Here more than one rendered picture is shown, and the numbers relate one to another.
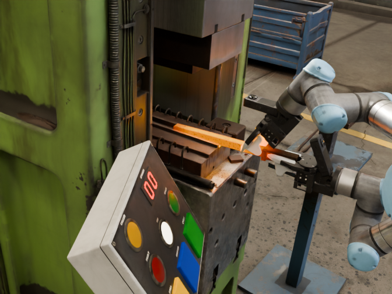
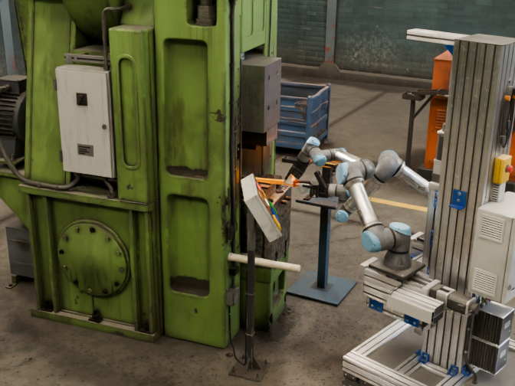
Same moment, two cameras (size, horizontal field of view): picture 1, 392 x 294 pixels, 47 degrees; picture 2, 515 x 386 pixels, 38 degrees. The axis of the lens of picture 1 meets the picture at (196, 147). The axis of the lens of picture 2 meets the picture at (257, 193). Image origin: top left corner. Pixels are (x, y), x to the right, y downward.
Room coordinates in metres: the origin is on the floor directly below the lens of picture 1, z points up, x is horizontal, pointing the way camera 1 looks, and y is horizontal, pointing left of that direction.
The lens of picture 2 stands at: (-3.07, 0.65, 2.59)
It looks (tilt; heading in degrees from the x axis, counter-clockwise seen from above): 21 degrees down; 352
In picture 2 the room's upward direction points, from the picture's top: 1 degrees clockwise
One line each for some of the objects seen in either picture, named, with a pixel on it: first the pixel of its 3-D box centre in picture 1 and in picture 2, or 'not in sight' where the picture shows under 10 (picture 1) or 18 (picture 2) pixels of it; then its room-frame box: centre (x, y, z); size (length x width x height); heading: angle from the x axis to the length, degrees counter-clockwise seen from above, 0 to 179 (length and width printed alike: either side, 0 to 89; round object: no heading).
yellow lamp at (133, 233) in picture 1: (133, 234); not in sight; (0.58, 0.09, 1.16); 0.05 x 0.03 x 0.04; 152
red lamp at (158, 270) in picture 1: (157, 269); not in sight; (0.58, 0.05, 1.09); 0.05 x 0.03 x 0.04; 152
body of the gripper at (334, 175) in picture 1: (317, 175); (319, 189); (1.09, -0.35, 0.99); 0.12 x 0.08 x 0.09; 62
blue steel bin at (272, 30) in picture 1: (268, 30); (272, 115); (5.27, -0.75, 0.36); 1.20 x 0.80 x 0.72; 60
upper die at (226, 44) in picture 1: (164, 30); (240, 131); (1.32, 0.12, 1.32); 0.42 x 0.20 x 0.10; 62
